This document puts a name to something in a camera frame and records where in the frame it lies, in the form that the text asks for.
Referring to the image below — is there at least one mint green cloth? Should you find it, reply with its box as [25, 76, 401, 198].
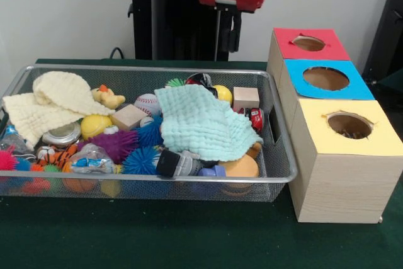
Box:
[155, 84, 264, 162]

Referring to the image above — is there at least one multicolour cartoon print cloth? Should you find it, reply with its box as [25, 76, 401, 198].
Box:
[334, 127, 366, 140]

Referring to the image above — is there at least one clear blue plastic packet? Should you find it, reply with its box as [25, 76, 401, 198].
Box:
[69, 144, 117, 175]

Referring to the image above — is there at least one shallow clear mesh bin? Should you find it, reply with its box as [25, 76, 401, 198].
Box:
[0, 63, 298, 203]

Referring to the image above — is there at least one wooden box with three holes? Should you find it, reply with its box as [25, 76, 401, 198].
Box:
[267, 28, 403, 224]

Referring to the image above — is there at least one yellow ball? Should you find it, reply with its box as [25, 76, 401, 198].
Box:
[213, 85, 234, 106]
[81, 115, 115, 140]

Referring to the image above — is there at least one small wooden cube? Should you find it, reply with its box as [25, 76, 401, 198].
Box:
[233, 87, 261, 111]

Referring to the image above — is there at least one white toy baseball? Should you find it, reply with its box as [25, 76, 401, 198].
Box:
[134, 94, 162, 117]

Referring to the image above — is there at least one yellow rubber duck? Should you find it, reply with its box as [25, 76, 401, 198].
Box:
[92, 84, 126, 110]

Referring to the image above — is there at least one peach orange ball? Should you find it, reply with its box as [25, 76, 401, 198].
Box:
[219, 154, 260, 181]

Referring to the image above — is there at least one black chair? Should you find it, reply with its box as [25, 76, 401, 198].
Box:
[364, 0, 403, 87]

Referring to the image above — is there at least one cream yellow cloth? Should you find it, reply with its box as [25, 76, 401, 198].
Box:
[3, 71, 116, 146]

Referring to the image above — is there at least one pink spiky ball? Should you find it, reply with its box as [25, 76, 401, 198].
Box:
[0, 148, 21, 172]

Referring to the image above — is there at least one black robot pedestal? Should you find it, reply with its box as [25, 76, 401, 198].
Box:
[122, 0, 254, 62]

